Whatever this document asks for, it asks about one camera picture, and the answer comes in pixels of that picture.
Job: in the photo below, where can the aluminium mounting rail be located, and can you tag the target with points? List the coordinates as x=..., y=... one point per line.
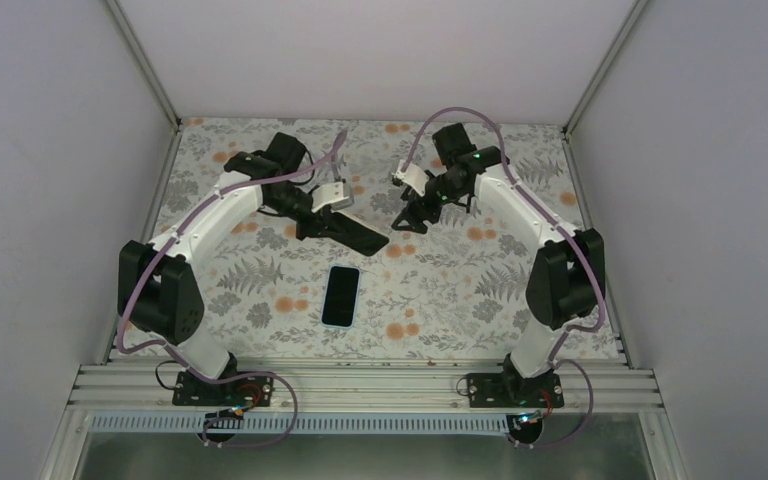
x=367, y=386

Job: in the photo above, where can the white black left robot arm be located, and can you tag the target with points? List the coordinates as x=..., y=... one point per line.
x=158, y=298

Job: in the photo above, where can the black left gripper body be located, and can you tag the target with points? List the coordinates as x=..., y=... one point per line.
x=280, y=205

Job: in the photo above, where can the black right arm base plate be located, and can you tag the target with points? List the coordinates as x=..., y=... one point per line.
x=501, y=390

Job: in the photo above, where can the light blue phone case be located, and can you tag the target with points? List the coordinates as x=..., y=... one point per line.
x=339, y=326

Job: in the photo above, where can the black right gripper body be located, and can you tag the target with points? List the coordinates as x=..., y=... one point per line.
x=455, y=194

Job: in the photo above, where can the floral patterned table mat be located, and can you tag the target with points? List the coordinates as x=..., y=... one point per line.
x=456, y=292

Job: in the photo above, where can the phone in light blue case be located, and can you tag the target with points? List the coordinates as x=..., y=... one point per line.
x=341, y=295

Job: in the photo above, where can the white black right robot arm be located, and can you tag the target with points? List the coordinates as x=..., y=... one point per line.
x=565, y=287

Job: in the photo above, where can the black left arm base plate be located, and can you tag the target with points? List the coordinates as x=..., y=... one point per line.
x=250, y=391

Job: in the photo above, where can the grey slotted cable duct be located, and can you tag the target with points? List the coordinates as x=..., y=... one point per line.
x=304, y=423

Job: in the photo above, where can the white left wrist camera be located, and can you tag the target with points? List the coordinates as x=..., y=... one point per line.
x=336, y=195

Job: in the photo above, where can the black phone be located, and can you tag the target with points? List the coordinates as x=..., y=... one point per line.
x=341, y=228

